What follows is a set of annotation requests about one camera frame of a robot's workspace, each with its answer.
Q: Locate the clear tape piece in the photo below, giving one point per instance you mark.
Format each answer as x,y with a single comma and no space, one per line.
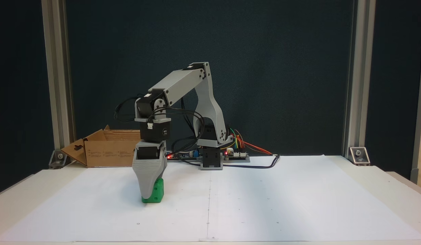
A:
208,239

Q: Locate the white paper sheet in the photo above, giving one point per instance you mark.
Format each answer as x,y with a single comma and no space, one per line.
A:
265,204

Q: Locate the metal corner bracket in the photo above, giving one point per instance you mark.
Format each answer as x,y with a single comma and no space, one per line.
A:
58,159
359,156

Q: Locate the green die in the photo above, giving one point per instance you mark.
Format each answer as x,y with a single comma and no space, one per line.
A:
157,192

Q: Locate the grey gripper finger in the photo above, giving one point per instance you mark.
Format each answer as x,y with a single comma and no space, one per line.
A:
147,173
165,163

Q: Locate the aluminium frame post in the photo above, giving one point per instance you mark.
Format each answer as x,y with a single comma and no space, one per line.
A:
360,68
55,68

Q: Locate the brown cardboard box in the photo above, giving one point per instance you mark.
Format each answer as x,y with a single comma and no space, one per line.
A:
108,153

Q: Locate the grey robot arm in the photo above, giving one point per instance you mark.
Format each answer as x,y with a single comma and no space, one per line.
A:
210,112

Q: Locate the grey metal post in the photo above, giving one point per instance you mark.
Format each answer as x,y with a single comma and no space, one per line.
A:
419,102

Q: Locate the blue circuit board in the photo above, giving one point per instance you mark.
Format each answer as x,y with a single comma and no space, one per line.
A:
185,156

